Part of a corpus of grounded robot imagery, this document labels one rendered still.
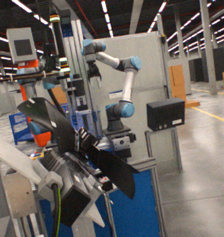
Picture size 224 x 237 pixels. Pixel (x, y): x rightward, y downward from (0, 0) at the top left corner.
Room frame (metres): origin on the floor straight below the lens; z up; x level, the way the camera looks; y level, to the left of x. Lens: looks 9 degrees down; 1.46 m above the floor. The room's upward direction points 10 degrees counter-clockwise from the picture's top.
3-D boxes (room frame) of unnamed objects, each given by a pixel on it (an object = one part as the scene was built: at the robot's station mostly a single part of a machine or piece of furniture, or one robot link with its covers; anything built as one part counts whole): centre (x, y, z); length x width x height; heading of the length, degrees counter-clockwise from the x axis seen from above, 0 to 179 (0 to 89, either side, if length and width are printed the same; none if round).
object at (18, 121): (8.27, 2.70, 0.49); 1.27 x 0.88 x 0.98; 176
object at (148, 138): (1.75, -0.24, 0.96); 0.03 x 0.03 x 0.20; 14
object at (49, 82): (1.71, 0.37, 1.54); 0.11 x 0.08 x 0.11; 126
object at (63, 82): (1.26, 0.20, 1.50); 0.09 x 0.07 x 0.10; 139
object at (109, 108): (2.11, -0.02, 1.20); 0.13 x 0.12 x 0.14; 44
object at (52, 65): (1.55, 0.32, 1.63); 0.12 x 0.08 x 0.09; 24
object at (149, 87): (3.25, -0.29, 1.10); 1.21 x 0.06 x 2.20; 104
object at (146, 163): (1.65, 0.18, 0.82); 0.90 x 0.04 x 0.08; 104
